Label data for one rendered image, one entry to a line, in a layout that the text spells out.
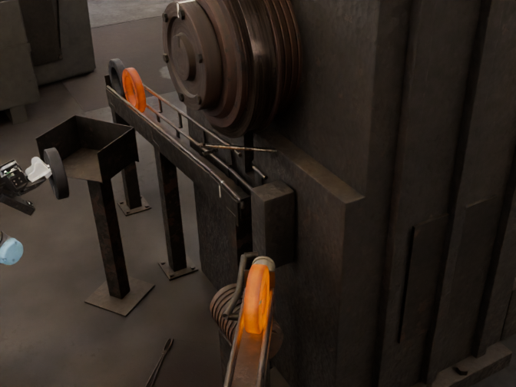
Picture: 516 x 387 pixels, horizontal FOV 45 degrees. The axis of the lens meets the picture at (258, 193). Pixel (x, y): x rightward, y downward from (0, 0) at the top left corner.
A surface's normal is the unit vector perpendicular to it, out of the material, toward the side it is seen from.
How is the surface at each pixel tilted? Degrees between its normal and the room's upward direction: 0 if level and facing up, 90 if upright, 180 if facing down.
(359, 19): 90
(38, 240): 0
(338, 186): 0
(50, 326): 0
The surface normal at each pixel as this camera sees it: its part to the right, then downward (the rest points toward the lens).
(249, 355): -0.01, -0.90
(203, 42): 0.40, -0.06
